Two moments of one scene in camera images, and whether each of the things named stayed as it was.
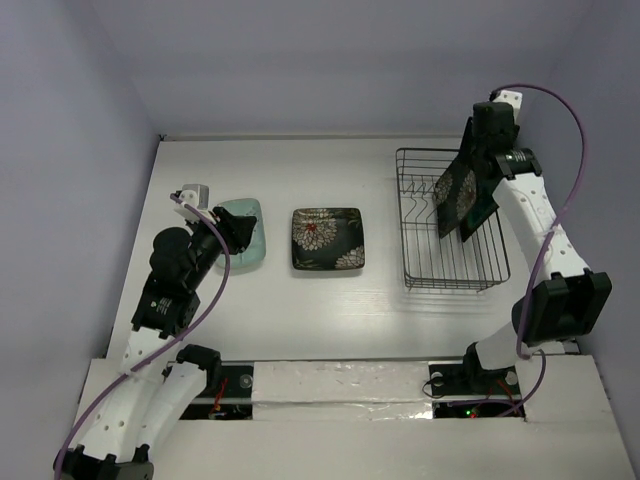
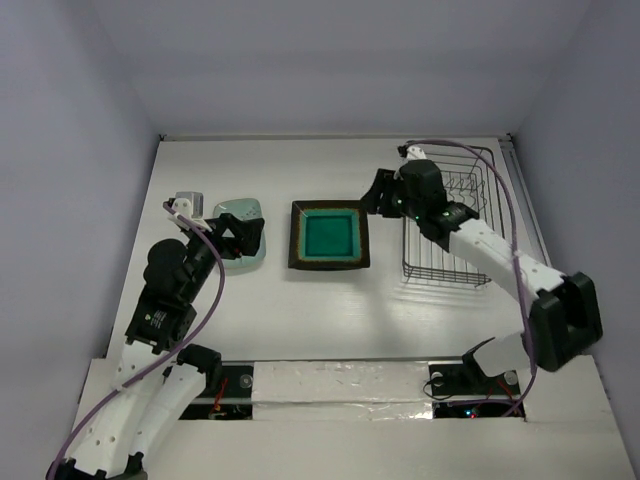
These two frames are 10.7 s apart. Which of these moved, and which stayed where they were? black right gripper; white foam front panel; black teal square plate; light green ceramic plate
Moved: black teal square plate; black right gripper
Stayed: light green ceramic plate; white foam front panel
